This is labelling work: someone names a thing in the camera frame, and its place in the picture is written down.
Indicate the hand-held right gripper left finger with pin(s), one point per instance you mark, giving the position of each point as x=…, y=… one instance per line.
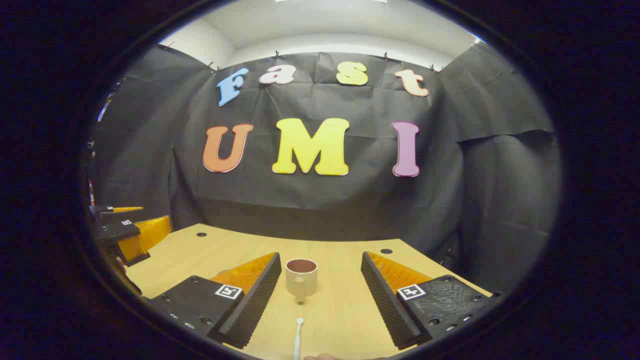
x=257, y=295

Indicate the beige cup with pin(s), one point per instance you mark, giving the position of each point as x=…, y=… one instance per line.
x=301, y=280

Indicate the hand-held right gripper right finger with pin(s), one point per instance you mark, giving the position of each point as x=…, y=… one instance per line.
x=385, y=300

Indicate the wooden desktop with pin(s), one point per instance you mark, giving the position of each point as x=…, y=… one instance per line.
x=225, y=250

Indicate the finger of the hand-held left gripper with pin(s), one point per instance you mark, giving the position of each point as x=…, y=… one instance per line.
x=120, y=231
x=102, y=212

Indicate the white toothbrush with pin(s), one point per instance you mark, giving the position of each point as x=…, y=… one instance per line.
x=298, y=337

